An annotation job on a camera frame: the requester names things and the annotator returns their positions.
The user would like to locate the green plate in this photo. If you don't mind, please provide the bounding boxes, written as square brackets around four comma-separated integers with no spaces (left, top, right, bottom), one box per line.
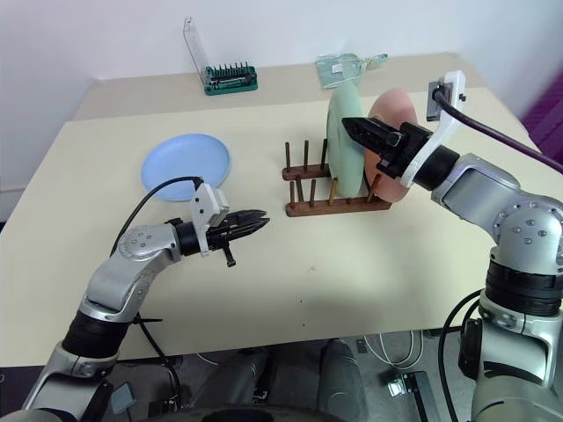
[325,81,367,200]

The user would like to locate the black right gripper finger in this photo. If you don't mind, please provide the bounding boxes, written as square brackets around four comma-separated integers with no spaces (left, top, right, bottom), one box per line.
[349,131,399,157]
[341,116,402,142]

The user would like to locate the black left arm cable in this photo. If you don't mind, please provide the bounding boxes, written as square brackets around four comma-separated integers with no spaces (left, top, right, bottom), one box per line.
[109,175,204,257]

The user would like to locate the green screwdriver bit set case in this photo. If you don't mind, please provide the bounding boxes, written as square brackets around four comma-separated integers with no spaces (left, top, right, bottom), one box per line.
[181,15,260,97]

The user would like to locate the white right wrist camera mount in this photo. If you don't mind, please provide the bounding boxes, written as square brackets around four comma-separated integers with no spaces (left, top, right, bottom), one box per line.
[398,69,468,188]

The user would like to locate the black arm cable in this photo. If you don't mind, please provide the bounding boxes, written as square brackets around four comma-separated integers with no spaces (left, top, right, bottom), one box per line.
[109,175,204,257]
[432,84,563,175]

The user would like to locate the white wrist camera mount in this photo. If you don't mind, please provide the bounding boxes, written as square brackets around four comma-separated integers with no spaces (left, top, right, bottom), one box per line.
[189,181,231,258]
[398,69,468,188]

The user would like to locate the small grey blue box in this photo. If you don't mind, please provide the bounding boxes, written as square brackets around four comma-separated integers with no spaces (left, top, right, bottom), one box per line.
[109,384,135,415]

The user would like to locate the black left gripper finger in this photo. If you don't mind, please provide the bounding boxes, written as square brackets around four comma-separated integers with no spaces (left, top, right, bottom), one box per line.
[229,209,267,227]
[237,216,271,242]

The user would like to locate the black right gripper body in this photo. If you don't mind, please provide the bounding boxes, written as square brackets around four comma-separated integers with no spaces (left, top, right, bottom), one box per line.
[377,122,435,178]

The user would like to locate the pink plate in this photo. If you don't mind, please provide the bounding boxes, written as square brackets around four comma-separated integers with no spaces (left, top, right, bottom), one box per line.
[362,86,420,205]

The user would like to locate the blue plate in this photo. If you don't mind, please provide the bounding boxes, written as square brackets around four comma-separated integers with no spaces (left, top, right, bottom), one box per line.
[140,133,233,204]

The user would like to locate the grey metal floor bracket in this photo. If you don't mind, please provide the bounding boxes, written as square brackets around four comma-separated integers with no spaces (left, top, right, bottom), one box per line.
[380,370,442,422]

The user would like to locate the wooden dish rack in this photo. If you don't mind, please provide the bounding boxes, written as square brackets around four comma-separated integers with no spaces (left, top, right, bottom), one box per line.
[281,139,395,218]

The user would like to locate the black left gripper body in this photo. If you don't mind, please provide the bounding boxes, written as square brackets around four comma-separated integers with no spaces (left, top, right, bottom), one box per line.
[202,213,242,268]

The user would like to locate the black lower body cable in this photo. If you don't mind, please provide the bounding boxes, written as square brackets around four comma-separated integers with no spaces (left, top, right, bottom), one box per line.
[130,312,182,399]

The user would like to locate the black right side cable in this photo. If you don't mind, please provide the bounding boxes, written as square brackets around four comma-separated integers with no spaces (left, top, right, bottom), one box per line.
[441,288,486,422]

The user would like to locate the clear green plastic package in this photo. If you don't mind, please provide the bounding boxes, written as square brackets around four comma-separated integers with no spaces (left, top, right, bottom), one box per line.
[315,52,390,91]

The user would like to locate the dark rounded shape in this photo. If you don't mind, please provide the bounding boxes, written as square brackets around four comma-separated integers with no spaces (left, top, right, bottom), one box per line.
[205,348,274,422]
[317,338,367,422]

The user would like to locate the purple object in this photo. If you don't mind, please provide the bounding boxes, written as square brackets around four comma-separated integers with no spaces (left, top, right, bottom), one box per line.
[518,72,563,147]

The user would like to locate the white floor cable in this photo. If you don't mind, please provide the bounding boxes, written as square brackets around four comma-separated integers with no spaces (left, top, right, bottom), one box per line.
[362,328,424,371]

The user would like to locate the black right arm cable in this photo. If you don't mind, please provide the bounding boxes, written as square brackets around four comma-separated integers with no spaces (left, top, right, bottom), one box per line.
[432,84,563,175]

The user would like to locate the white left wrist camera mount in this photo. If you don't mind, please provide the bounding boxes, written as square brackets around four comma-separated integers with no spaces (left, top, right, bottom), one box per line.
[189,181,231,258]

